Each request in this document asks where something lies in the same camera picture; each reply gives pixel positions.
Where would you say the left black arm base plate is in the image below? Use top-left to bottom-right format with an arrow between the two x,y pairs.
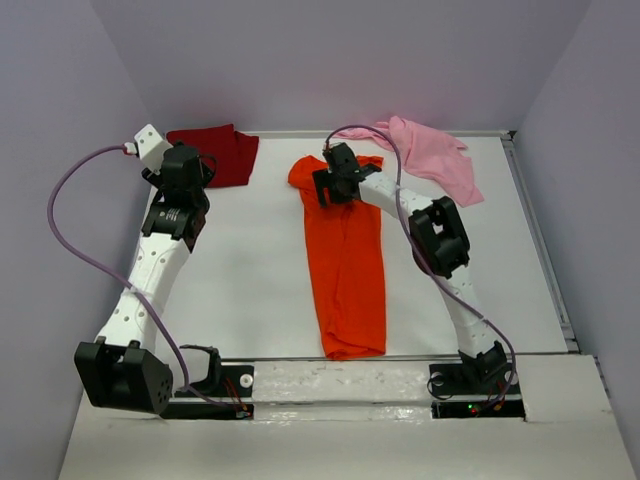
160,363 -> 255,421

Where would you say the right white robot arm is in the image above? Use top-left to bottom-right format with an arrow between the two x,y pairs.
312,142 -> 516,404

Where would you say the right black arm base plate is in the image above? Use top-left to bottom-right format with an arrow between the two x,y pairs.
427,363 -> 526,420

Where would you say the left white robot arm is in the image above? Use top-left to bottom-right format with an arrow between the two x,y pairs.
74,143 -> 221,414

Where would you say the orange t-shirt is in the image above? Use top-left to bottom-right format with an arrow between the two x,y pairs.
288,156 -> 386,360

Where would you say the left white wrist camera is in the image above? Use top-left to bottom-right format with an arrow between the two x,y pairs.
123,124 -> 173,175

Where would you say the aluminium table edge rail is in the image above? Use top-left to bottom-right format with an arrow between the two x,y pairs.
500,131 -> 581,354

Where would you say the dark red folded t-shirt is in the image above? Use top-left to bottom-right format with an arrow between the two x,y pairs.
166,124 -> 259,189

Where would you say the pink t-shirt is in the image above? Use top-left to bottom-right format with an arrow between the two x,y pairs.
336,116 -> 484,207

